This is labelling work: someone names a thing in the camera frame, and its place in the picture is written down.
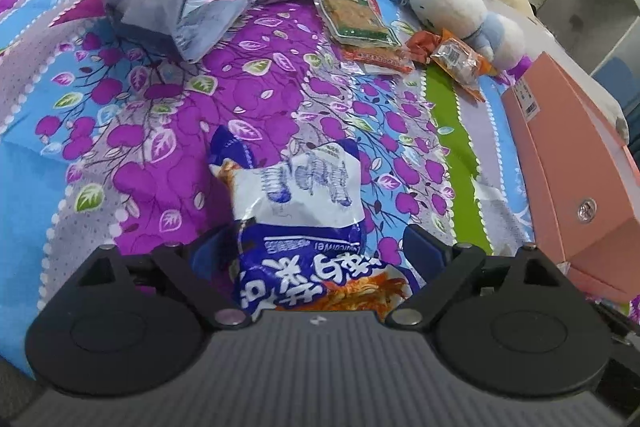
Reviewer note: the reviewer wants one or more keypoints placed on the green edged snack packet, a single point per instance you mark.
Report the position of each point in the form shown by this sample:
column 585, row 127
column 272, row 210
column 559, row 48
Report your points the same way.
column 352, row 7

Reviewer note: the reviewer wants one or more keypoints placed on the blue chair back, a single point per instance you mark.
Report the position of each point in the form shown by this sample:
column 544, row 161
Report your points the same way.
column 617, row 82

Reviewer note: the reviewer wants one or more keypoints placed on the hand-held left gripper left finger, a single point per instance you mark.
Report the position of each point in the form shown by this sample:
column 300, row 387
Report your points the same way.
column 215, row 244

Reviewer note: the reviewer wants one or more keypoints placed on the purple floral bed sheet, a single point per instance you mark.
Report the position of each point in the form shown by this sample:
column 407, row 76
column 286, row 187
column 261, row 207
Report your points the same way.
column 150, row 117

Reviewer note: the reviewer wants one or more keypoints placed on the pink cardboard box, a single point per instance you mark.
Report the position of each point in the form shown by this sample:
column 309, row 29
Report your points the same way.
column 565, row 147

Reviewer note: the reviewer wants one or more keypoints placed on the blue and white snack bag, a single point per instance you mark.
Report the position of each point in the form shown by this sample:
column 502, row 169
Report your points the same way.
column 300, row 202

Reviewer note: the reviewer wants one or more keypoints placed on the red orange flat snack packet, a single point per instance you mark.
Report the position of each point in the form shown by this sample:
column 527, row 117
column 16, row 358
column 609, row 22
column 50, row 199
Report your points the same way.
column 380, row 59

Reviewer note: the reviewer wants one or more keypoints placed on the clear orange snack packet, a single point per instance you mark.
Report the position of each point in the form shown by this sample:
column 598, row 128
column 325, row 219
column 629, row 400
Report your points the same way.
column 457, row 62

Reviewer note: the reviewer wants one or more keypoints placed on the white and blue plush toy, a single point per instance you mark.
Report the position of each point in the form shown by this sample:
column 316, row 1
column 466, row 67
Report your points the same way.
column 450, row 4

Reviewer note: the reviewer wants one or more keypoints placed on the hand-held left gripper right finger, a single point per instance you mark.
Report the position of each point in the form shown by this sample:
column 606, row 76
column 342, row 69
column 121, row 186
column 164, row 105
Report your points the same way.
column 420, row 247

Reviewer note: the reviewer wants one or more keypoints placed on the small orange snack packet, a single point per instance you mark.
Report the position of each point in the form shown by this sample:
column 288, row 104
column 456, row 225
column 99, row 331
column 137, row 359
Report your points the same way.
column 422, row 44

